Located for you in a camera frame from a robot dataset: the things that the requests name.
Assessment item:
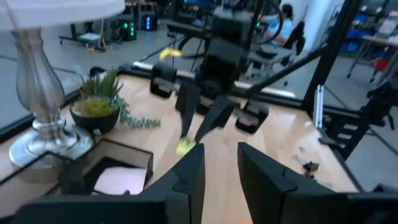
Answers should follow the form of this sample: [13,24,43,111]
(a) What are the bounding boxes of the red chair seat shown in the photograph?
[369,57,393,74]

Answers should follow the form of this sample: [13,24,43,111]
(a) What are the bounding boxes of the pink sticky note pad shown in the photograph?
[93,166,147,196]

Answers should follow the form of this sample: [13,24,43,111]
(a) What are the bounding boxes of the black binder clip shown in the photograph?
[302,161,320,180]

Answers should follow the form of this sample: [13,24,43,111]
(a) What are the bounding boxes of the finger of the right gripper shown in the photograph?
[193,95,241,144]
[175,78,202,140]

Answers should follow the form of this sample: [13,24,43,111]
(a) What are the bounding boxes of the black equipment cart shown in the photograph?
[58,20,108,53]

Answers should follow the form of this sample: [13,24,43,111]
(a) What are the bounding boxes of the person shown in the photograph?
[260,3,295,47]

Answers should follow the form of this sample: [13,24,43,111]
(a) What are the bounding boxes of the black mesh desk organizer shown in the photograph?
[0,138,155,200]

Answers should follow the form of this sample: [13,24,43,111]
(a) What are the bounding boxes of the black aluminium table frame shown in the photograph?
[0,0,398,194]

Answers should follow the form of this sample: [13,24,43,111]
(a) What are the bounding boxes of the black computer green lights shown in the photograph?
[118,18,138,42]

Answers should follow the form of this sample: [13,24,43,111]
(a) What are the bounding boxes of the black metal bracket stand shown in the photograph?
[323,80,398,162]

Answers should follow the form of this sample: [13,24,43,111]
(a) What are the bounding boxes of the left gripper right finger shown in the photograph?
[237,142,299,224]

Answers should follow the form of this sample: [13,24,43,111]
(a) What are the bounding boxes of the white shade silver table lamp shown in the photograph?
[0,0,126,184]

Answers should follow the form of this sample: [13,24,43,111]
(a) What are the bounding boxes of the potted succulent plant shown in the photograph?
[68,70,162,135]

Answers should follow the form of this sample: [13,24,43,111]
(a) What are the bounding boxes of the black office chair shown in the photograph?
[247,21,307,71]

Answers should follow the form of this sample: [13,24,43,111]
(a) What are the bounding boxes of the yellow binder clip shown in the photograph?
[175,136,197,156]

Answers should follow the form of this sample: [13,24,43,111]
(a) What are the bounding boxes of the black computer blue light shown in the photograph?
[140,12,159,32]

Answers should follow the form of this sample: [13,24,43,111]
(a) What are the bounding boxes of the grey background desk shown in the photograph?
[346,9,398,78]

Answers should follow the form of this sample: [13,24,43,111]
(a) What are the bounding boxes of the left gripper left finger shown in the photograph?
[139,142,206,224]

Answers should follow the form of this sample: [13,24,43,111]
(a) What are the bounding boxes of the blue storage bins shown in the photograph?
[340,12,369,54]

